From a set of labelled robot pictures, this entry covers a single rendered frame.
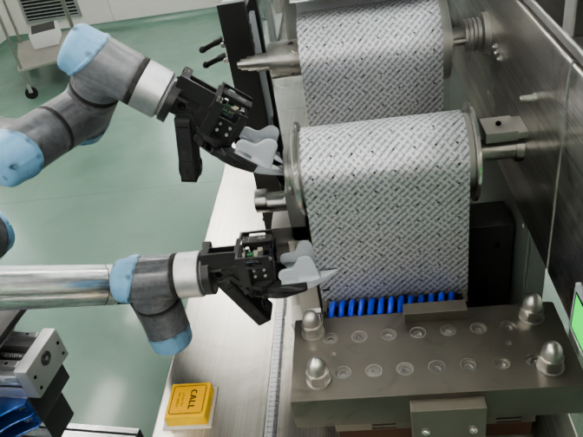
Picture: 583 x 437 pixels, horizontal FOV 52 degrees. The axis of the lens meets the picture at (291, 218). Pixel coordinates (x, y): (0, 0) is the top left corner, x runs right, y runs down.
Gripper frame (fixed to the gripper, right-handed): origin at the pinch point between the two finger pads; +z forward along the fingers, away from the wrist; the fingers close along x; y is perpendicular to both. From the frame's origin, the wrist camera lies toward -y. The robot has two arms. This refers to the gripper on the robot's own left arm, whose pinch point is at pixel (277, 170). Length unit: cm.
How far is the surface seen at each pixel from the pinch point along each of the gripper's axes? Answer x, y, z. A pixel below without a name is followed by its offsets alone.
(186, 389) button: -15.8, -37.2, 5.0
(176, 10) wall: 549, -192, -50
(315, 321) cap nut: -15.9, -11.2, 14.5
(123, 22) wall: 548, -233, -93
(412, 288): -8.3, -2.8, 27.6
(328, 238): -8.3, -1.7, 10.8
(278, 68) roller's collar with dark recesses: 19.9, 7.2, -5.2
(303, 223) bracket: -1.0, -6.0, 8.6
